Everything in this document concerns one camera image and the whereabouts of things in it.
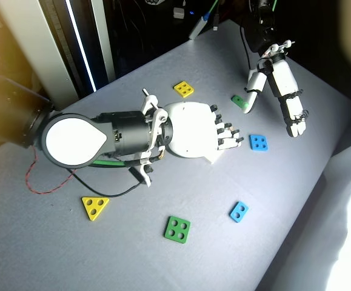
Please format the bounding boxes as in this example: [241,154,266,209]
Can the green four-hole square block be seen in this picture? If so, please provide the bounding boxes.
[164,215,192,245]

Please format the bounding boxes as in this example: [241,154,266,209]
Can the grey cable adapter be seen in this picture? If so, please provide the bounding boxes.
[188,16,209,40]

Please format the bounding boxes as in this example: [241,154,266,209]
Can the blue four-hole square block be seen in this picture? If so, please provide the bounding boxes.
[249,134,270,152]

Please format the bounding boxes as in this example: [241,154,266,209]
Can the white frame post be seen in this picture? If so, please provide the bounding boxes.
[0,0,117,112]

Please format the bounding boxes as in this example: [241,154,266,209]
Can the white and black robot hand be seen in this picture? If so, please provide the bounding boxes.
[242,56,309,139]
[162,101,245,166]

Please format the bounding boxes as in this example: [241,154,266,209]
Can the blue two-hole rectangular block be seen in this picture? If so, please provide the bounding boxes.
[229,201,250,224]

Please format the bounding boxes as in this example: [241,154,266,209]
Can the yellow three-hole triangular block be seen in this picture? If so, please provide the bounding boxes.
[81,196,110,222]

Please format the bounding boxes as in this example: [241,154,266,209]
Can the yellow four-hole square block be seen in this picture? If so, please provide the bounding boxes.
[173,81,195,98]

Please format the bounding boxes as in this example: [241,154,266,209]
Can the small green block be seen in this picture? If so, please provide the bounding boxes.
[230,95,250,110]

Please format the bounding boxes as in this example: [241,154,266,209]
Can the green cable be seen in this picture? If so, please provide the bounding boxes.
[205,0,221,19]

